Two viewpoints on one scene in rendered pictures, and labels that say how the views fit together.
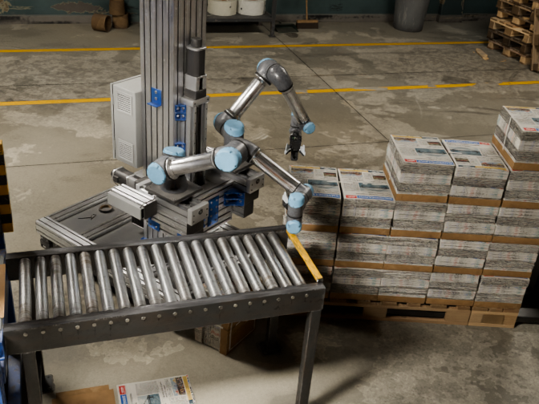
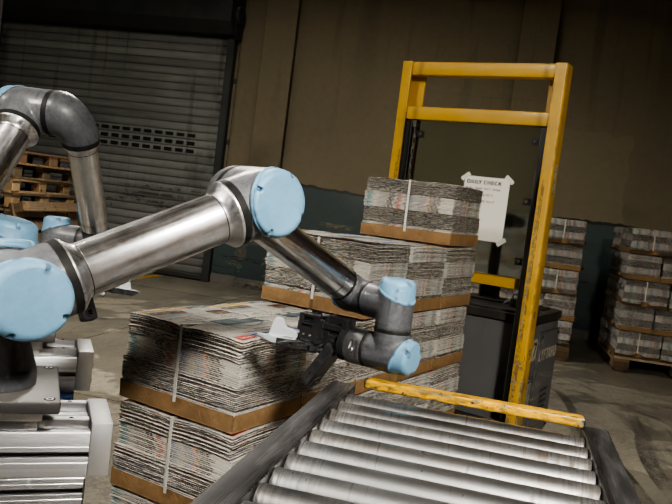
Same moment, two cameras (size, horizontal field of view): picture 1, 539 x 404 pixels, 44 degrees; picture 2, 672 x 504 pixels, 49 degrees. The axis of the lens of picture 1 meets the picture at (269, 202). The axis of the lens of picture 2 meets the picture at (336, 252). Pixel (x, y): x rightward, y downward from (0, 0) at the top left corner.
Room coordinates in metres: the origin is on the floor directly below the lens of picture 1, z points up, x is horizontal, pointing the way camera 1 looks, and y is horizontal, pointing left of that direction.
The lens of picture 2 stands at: (2.11, 1.21, 1.17)
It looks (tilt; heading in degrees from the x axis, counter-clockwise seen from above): 4 degrees down; 303
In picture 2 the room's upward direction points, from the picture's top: 7 degrees clockwise
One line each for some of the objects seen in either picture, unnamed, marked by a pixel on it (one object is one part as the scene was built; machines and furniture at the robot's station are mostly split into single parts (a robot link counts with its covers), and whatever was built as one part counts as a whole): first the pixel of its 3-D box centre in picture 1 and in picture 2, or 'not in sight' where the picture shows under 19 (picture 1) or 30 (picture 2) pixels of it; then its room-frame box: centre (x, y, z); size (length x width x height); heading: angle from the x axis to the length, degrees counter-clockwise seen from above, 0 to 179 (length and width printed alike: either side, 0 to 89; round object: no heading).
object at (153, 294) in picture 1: (148, 276); not in sight; (2.42, 0.51, 0.77); 0.47 x 0.05 x 0.05; 20
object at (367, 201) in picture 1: (378, 245); (295, 440); (3.41, -0.68, 0.42); 1.17 x 0.39 x 0.83; 93
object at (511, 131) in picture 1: (507, 220); (404, 345); (3.44, -1.41, 0.65); 0.39 x 0.30 x 1.29; 3
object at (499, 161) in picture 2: not in sight; (467, 195); (3.46, -1.86, 1.28); 0.57 x 0.01 x 0.65; 3
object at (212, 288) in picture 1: (205, 270); (440, 502); (2.51, 0.26, 0.77); 0.47 x 0.05 x 0.05; 20
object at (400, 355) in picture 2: (293, 222); (390, 352); (2.82, -0.13, 0.88); 0.11 x 0.08 x 0.09; 0
